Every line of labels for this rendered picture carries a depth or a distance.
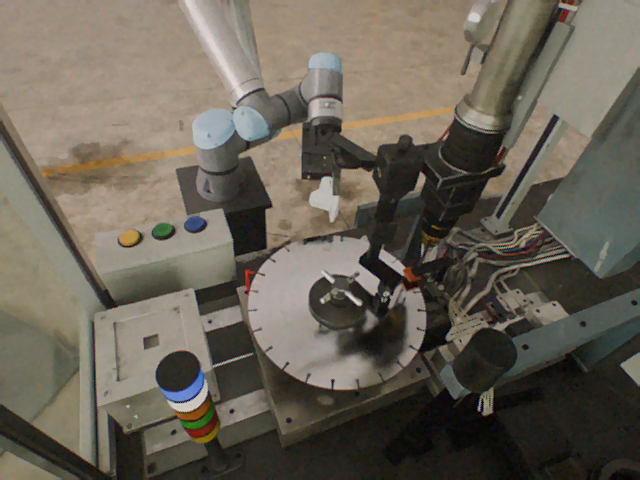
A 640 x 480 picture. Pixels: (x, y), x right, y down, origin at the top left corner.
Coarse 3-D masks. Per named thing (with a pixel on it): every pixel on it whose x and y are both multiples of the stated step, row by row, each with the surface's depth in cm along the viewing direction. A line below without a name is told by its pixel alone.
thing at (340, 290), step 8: (336, 280) 69; (344, 280) 69; (352, 280) 70; (336, 288) 68; (344, 288) 68; (328, 296) 67; (336, 296) 69; (344, 296) 69; (352, 296) 68; (360, 304) 67
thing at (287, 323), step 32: (288, 256) 79; (320, 256) 80; (352, 256) 80; (384, 256) 81; (256, 288) 73; (288, 288) 74; (416, 288) 76; (256, 320) 69; (288, 320) 69; (384, 320) 71; (416, 320) 71; (288, 352) 65; (320, 352) 66; (352, 352) 66; (384, 352) 67; (416, 352) 67; (320, 384) 62; (352, 384) 62
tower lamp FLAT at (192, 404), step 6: (204, 378) 44; (204, 384) 44; (204, 390) 44; (198, 396) 43; (204, 396) 45; (174, 402) 42; (180, 402) 42; (186, 402) 42; (192, 402) 43; (198, 402) 44; (174, 408) 44; (180, 408) 43; (186, 408) 43; (192, 408) 44
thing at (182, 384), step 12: (168, 360) 41; (180, 360) 42; (192, 360) 42; (156, 372) 40; (168, 372) 41; (180, 372) 41; (192, 372) 41; (168, 384) 40; (180, 384) 40; (192, 384) 40; (168, 396) 41; (180, 396) 40; (192, 396) 42
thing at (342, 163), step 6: (342, 156) 57; (348, 156) 58; (342, 162) 57; (348, 162) 57; (354, 162) 58; (360, 162) 58; (366, 162) 59; (372, 162) 59; (342, 168) 58; (348, 168) 58; (354, 168) 58; (372, 168) 60
